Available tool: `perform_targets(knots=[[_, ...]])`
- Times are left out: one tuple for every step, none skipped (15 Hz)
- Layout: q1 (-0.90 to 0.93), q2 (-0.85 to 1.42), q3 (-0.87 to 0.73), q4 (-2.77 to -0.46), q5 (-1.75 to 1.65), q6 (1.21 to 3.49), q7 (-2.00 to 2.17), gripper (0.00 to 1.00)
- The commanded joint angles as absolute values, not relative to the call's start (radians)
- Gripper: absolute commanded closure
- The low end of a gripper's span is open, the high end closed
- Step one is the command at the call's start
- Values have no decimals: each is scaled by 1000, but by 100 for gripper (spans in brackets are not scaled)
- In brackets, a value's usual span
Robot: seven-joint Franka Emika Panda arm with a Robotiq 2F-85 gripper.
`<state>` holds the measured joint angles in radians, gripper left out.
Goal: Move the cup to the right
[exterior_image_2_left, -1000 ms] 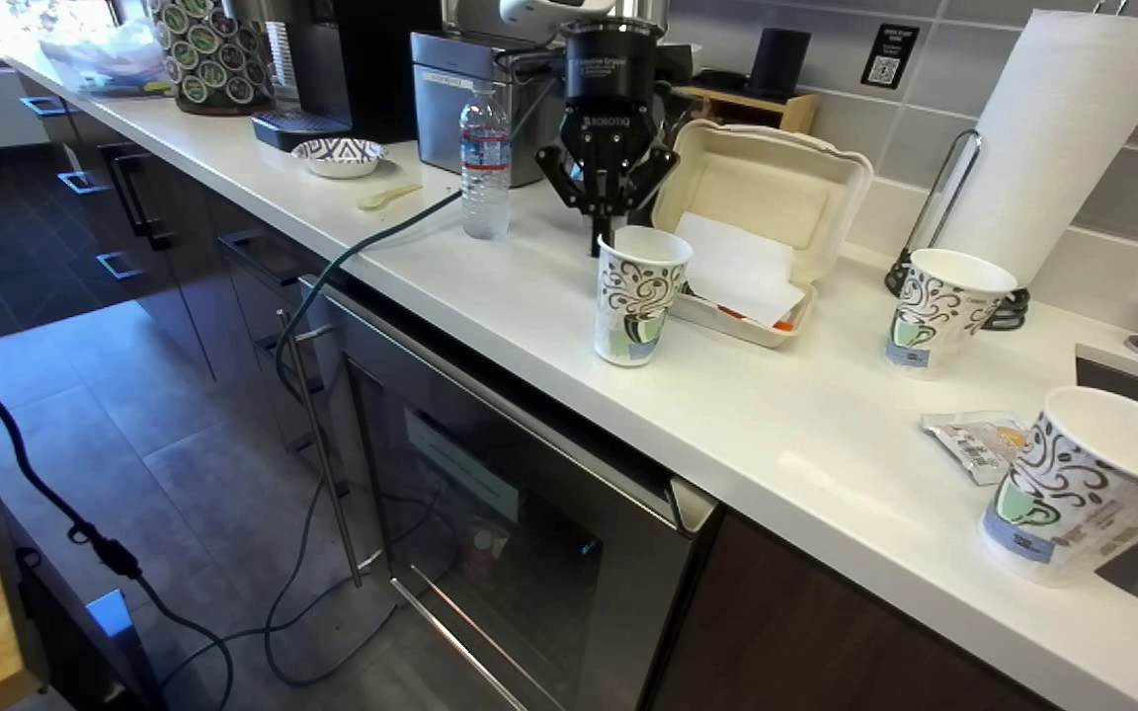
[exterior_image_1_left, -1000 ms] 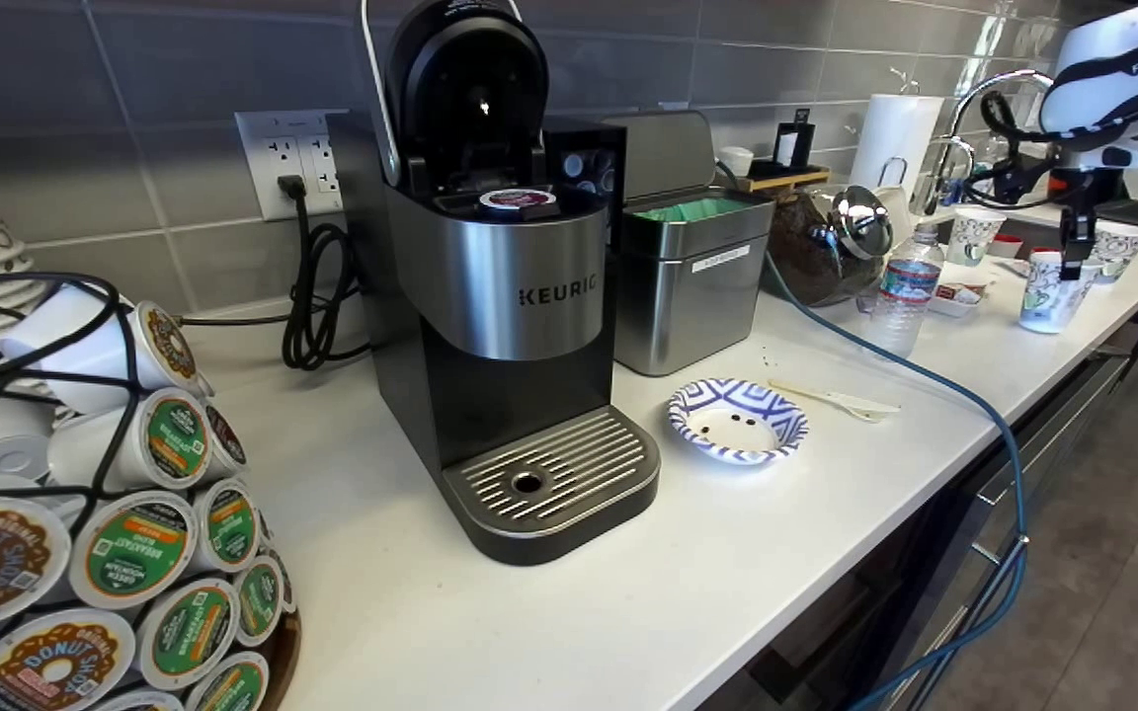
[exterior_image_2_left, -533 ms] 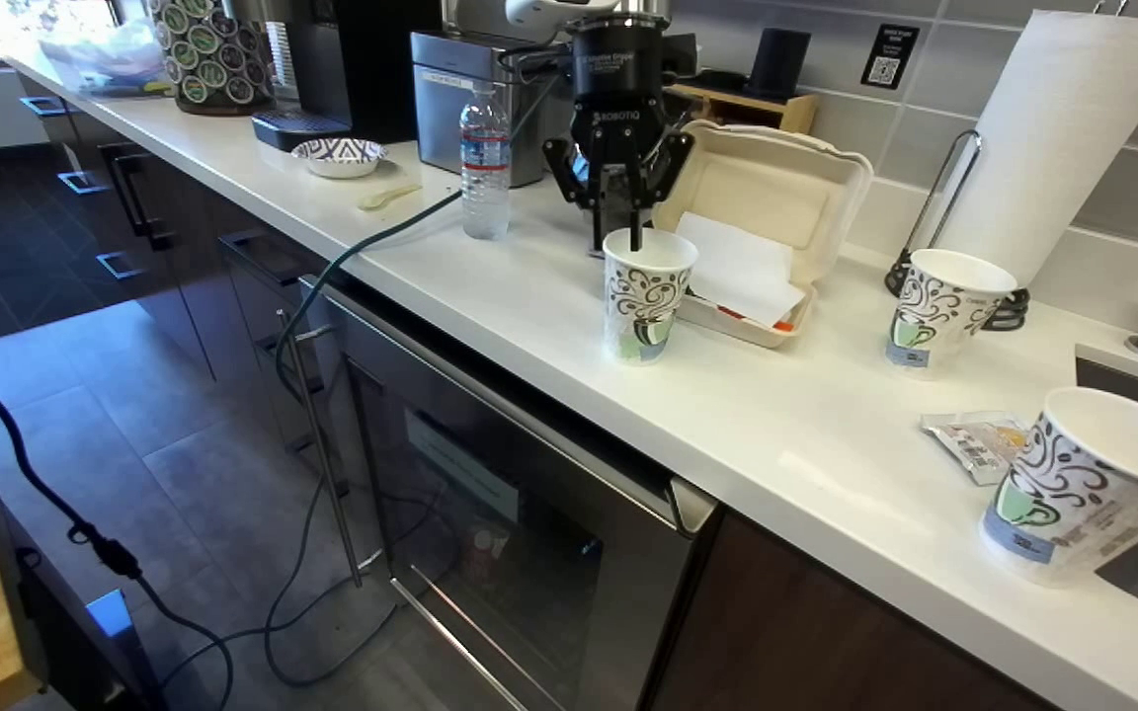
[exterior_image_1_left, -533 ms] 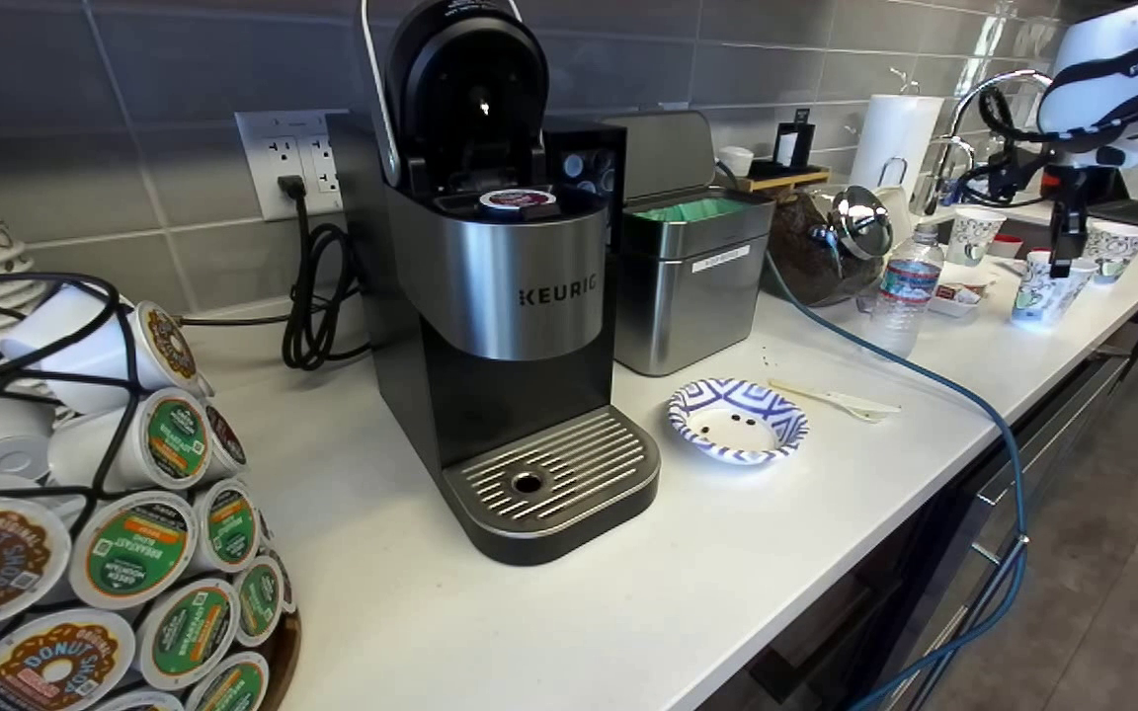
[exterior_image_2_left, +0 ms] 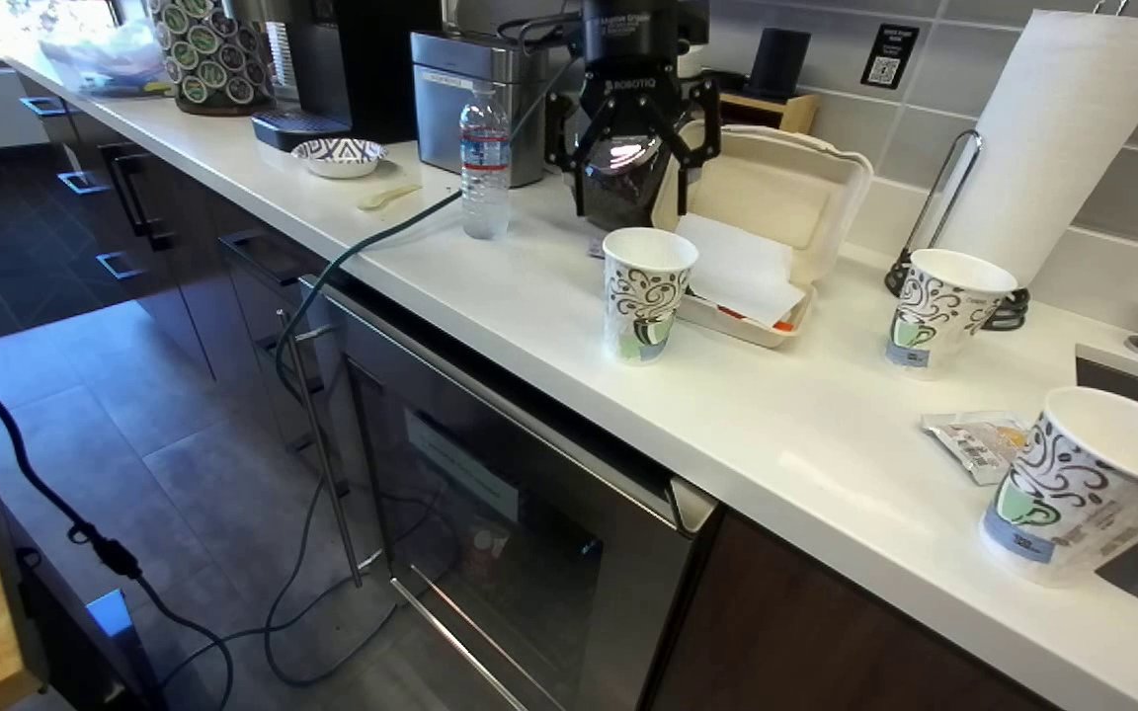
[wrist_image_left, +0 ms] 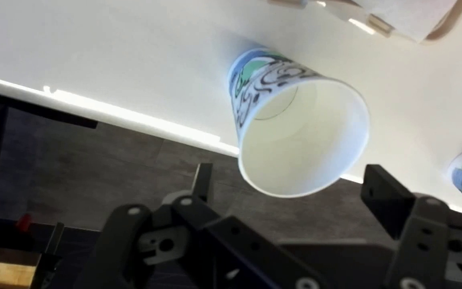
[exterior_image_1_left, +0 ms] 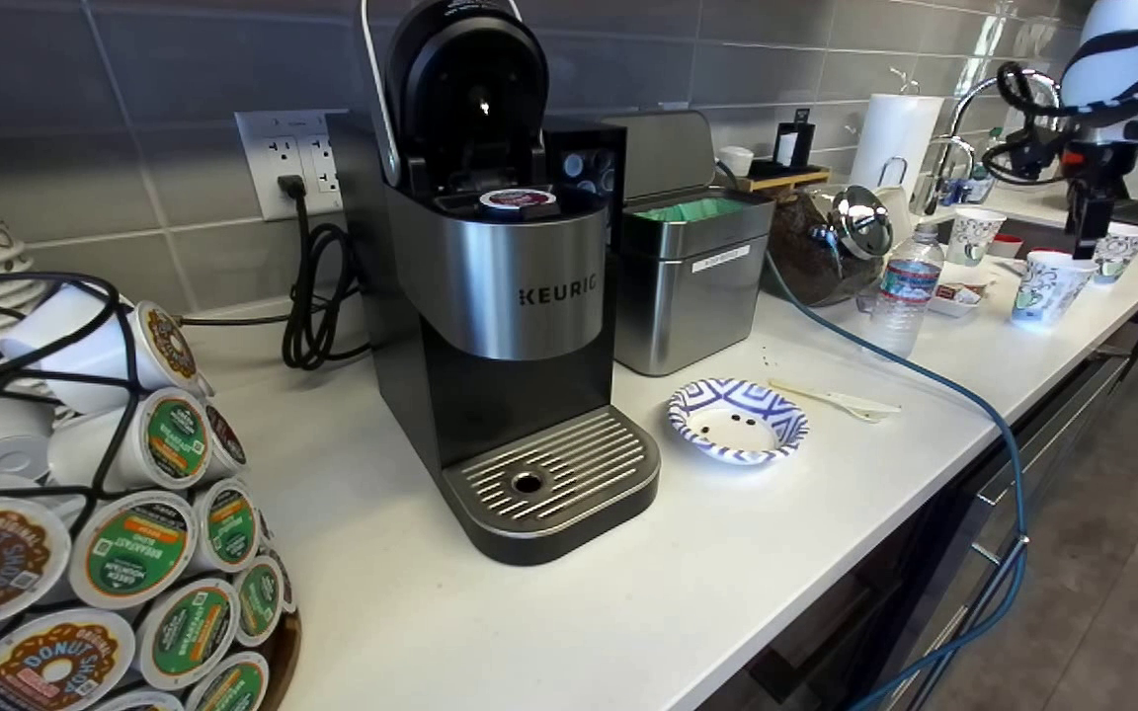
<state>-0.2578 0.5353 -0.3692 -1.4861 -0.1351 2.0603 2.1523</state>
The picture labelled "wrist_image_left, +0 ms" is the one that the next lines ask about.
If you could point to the beige clamshell takeout box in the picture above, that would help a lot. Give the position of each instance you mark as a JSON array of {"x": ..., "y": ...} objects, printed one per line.
[{"x": 376, "y": 24}]

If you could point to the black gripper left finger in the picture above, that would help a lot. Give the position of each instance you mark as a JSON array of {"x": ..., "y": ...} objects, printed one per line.
[{"x": 188, "y": 241}]

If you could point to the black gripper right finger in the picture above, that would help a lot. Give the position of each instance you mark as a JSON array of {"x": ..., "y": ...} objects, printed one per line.
[{"x": 433, "y": 241}]

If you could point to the wooden cart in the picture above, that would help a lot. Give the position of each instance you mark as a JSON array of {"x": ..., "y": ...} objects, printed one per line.
[{"x": 0, "y": 275}]

